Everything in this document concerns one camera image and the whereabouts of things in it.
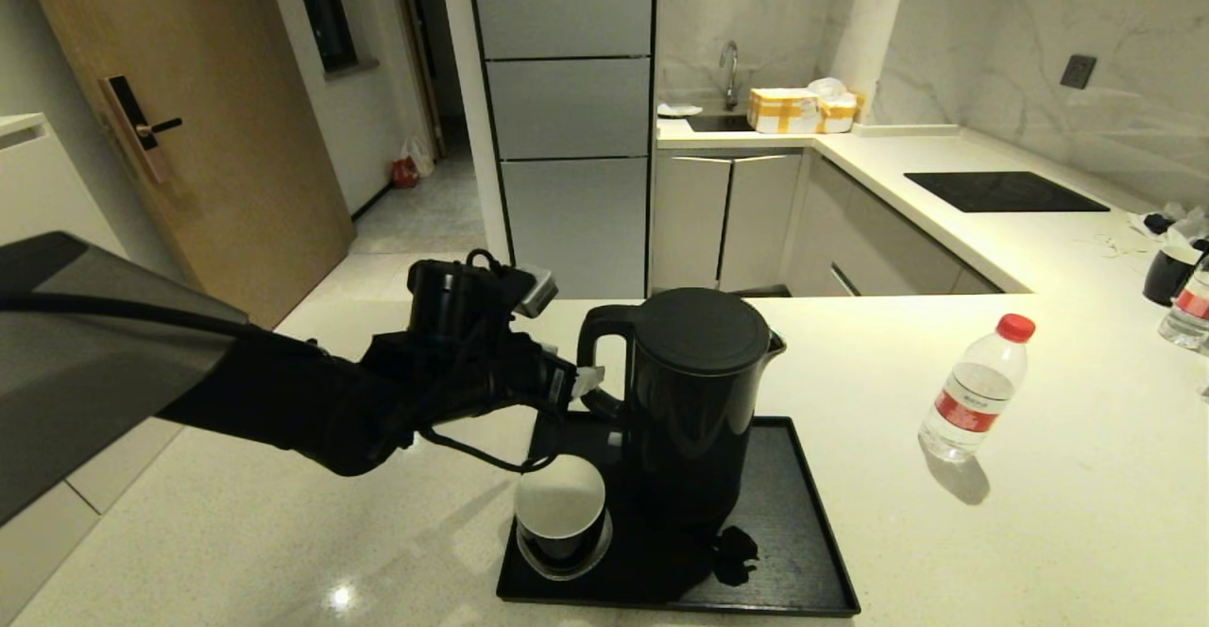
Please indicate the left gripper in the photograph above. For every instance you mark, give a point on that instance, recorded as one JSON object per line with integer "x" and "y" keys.
{"x": 472, "y": 377}

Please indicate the black electric kettle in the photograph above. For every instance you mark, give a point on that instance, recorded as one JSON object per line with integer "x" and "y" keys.
{"x": 694, "y": 400}

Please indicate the water bottle red label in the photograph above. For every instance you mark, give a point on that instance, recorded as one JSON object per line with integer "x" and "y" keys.
{"x": 1190, "y": 309}
{"x": 975, "y": 396}

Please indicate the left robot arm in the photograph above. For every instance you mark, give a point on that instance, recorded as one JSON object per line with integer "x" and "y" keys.
{"x": 94, "y": 363}

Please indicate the black mug white interior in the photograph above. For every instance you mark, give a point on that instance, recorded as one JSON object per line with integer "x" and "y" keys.
{"x": 1166, "y": 278}
{"x": 560, "y": 499}

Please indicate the beige lower cabinet door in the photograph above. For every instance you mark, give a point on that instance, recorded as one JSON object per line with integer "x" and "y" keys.
{"x": 688, "y": 223}
{"x": 760, "y": 219}

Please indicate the red plastic bag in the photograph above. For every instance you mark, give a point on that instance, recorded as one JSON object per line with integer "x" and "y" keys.
{"x": 405, "y": 174}

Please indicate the white dish cloth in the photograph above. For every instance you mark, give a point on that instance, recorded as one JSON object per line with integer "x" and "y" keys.
{"x": 677, "y": 110}

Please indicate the black rectangular serving tray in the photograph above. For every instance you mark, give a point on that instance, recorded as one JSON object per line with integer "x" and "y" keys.
{"x": 812, "y": 561}

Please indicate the tall grey refrigerator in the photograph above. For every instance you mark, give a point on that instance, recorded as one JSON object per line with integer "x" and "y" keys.
{"x": 567, "y": 89}

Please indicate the dark kitchen sink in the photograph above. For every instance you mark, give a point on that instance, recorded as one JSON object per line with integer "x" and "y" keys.
{"x": 718, "y": 122}

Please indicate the beige drawer cabinet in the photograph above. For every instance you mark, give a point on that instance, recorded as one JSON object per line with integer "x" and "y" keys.
{"x": 878, "y": 247}

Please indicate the chrome sink faucet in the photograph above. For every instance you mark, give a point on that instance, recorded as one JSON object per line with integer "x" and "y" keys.
{"x": 730, "y": 76}

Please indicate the small cardboard box yellow tape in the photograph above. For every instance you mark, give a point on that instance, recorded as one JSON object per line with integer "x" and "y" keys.
{"x": 839, "y": 115}

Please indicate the crumpled white plastic bag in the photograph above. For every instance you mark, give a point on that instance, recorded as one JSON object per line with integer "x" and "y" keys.
{"x": 828, "y": 87}

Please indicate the dark window pane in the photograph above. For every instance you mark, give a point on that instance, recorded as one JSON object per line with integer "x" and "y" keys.
{"x": 326, "y": 8}

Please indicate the black induction cooktop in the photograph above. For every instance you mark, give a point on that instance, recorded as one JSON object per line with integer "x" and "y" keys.
{"x": 1003, "y": 192}

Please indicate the brown wooden door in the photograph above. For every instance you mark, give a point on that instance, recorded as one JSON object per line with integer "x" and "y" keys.
{"x": 217, "y": 89}

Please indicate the black gold door lock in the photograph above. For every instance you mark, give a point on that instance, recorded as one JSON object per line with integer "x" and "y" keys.
{"x": 132, "y": 120}

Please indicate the white storage cabinet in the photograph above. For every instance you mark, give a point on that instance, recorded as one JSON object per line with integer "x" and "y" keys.
{"x": 38, "y": 183}

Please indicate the small black object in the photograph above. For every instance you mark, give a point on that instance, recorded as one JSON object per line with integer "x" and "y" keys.
{"x": 1156, "y": 223}

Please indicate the crumpled white plastic wrapper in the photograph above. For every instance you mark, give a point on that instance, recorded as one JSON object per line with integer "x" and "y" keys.
{"x": 1187, "y": 225}

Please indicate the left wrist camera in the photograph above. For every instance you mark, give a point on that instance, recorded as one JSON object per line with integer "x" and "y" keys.
{"x": 458, "y": 292}

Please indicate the dark wall socket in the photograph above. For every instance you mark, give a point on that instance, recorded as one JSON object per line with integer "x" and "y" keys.
{"x": 1078, "y": 72}

